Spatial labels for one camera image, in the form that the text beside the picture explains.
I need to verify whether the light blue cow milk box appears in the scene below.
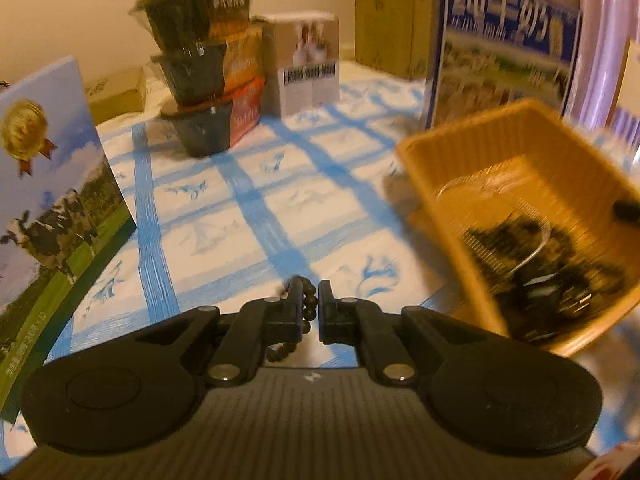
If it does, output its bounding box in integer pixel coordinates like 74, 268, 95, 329
0, 55, 137, 423

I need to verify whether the small cardboard box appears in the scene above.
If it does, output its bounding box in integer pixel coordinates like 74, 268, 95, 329
84, 66, 148, 126

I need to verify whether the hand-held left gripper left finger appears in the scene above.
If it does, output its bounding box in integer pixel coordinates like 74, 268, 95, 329
132, 277, 313, 388

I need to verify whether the noodle bowl with yellow sleeve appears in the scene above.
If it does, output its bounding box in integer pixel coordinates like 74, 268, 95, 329
150, 27, 263, 106

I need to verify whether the dark bead necklace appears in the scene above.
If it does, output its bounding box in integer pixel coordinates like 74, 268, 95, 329
462, 210, 628, 306

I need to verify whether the red white printed clothing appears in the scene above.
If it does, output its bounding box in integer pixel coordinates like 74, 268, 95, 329
577, 452, 628, 480

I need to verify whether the large cardboard box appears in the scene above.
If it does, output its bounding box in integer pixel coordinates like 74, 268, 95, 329
350, 0, 441, 81

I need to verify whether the noodle bowl with black sleeve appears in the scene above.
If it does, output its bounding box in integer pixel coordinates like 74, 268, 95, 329
129, 0, 258, 53

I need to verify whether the small white product box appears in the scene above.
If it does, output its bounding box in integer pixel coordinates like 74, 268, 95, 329
255, 10, 342, 116

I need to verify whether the blue checked floral tablecloth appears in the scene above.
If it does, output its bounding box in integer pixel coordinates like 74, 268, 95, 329
0, 72, 640, 461

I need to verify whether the yellow plastic tray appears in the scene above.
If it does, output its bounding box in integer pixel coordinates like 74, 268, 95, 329
395, 99, 640, 358

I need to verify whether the pink shiny curtain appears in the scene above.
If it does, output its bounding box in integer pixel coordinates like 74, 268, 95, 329
562, 0, 640, 161

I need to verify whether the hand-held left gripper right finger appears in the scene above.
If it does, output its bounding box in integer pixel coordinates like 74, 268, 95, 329
317, 280, 501, 388

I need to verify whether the dark blue illustrated milk box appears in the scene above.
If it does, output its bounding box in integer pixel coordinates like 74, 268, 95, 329
425, 0, 583, 131

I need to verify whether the brown bead string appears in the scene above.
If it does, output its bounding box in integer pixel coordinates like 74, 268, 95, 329
262, 275, 321, 363

